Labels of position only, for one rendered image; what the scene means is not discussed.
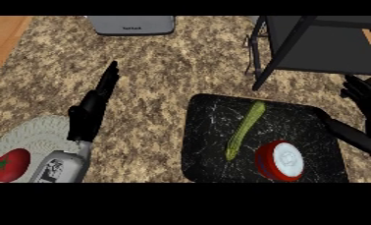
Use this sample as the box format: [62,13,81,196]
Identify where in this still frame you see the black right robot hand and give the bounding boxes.
[315,75,371,156]

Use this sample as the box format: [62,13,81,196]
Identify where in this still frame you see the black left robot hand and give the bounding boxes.
[65,60,122,143]

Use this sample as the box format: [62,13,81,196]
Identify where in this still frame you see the black marbled tray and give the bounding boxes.
[181,93,350,184]

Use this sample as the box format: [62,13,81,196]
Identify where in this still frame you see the red can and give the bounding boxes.
[253,140,306,183]

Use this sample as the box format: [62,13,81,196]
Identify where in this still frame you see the black tiered shelf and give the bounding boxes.
[243,15,371,91]

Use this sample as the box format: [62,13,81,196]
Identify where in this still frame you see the pale woven placemat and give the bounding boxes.
[0,114,78,184]

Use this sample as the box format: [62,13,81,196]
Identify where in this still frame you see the red tomato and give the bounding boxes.
[0,147,32,184]

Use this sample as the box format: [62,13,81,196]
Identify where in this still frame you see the grey appliance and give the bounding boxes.
[85,15,177,36]

